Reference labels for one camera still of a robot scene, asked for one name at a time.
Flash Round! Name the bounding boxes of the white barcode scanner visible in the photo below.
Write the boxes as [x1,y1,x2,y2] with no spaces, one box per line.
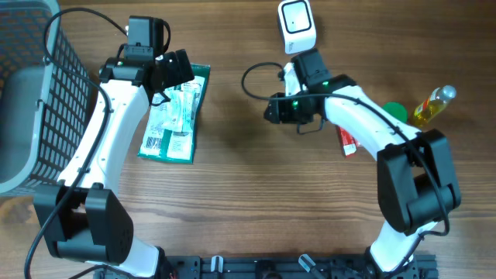
[277,0,317,54]

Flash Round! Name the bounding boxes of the green lid jar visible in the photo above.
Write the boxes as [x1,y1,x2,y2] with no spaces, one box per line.
[382,102,408,123]

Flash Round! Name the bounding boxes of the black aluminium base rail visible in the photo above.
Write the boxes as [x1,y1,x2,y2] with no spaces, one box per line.
[92,253,439,279]

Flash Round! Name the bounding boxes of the green 3M gloves package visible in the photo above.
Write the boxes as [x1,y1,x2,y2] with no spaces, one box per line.
[137,64,211,164]

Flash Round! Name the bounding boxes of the red toothpaste tube pack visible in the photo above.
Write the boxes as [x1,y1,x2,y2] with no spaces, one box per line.
[336,126,362,158]

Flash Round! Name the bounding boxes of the grey plastic mesh basket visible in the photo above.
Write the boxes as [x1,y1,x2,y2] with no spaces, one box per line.
[1,1,91,196]

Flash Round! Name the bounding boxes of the yellow oil bottle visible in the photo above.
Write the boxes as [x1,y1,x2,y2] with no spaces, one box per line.
[408,85,456,128]

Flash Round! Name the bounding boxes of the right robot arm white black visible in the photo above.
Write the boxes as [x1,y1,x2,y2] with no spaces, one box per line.
[265,74,461,278]

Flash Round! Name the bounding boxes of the mint green wet wipes pack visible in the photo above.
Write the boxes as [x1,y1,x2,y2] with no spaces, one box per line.
[162,88,195,133]

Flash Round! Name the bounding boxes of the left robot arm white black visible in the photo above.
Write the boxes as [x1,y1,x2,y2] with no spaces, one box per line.
[33,50,194,278]

